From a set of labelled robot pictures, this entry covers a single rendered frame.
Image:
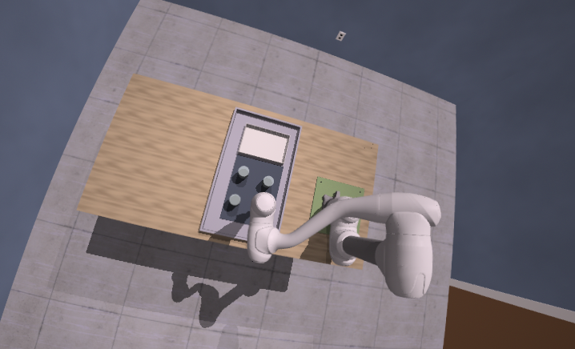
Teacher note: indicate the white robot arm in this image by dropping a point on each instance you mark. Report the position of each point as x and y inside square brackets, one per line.
[404, 260]

